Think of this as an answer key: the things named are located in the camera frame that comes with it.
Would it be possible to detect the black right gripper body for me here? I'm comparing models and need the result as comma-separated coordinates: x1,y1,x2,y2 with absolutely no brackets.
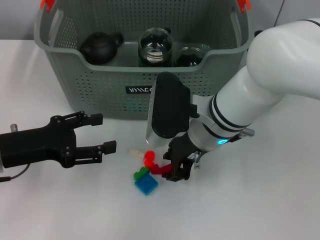
169,131,201,166

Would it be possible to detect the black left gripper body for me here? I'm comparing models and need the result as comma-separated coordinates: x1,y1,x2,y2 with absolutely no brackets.
0,114,78,169

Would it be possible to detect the dark red toy brick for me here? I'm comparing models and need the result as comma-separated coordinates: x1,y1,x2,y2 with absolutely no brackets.
149,163,173,176

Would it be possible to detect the glass teacup black handle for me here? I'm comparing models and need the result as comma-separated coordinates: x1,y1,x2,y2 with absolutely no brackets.
138,49,174,68
174,46,208,68

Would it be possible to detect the round glass jar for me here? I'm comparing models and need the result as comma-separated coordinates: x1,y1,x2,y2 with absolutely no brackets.
138,26,174,60

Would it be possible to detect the grey-green perforated storage bin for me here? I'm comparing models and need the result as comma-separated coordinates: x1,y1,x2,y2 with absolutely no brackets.
33,0,254,120

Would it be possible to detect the black bin logo label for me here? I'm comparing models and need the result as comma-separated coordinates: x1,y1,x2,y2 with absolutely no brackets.
126,85,154,96

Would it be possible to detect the small white toy brick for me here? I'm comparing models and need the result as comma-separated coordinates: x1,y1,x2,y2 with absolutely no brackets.
128,147,146,160

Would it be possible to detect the small green toy brick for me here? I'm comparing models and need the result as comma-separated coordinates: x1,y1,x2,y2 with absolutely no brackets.
133,166,151,181

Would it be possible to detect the blue square toy brick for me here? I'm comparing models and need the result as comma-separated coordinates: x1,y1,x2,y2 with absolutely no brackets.
134,173,159,196

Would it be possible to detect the black clay teapot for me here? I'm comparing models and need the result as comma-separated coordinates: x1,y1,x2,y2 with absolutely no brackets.
79,31,125,65

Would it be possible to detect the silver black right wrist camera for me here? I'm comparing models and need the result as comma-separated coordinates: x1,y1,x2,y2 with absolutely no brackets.
145,71,200,146

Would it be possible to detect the left arm cable with plug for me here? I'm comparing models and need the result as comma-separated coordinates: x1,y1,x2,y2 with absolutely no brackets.
0,163,30,182

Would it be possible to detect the orange bin handle clip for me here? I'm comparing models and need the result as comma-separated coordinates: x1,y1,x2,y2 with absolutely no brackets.
41,0,55,12
237,0,251,13

